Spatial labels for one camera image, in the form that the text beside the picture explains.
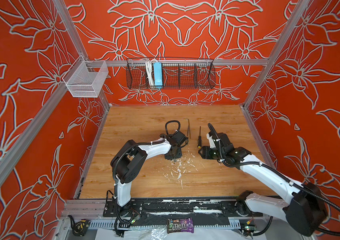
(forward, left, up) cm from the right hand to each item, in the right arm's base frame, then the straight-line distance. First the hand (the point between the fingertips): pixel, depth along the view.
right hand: (199, 151), depth 82 cm
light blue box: (+40, +23, +23) cm, 52 cm away
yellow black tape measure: (-34, +59, -8) cm, 68 cm away
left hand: (+3, +12, -10) cm, 16 cm away
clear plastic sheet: (-35, +26, -11) cm, 45 cm away
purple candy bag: (-33, +13, -10) cm, 37 cm away
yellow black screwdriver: (+13, -3, -10) cm, 17 cm away
